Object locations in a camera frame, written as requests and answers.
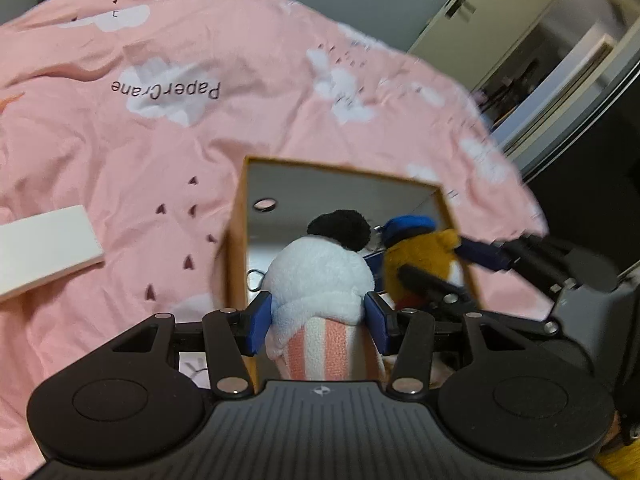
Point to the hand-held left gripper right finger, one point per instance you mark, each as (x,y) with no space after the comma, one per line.
(376,322)

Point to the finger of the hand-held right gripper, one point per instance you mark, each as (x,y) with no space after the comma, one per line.
(430,282)
(482,252)

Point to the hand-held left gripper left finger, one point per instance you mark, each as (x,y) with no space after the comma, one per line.
(260,325)

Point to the orange plush with blue hat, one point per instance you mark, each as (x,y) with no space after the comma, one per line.
(425,255)

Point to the white plush with striped base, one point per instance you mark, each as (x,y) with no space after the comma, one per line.
(320,275)

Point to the white printed paper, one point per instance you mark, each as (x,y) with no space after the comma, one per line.
(195,370)

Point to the yellow patterned cloth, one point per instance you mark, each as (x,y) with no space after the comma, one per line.
(622,465)

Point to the pink printed blanket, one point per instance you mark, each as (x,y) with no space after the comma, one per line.
(150,160)

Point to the grey door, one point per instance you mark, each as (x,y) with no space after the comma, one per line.
(480,35)

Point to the white flat box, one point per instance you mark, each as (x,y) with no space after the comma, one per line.
(45,250)

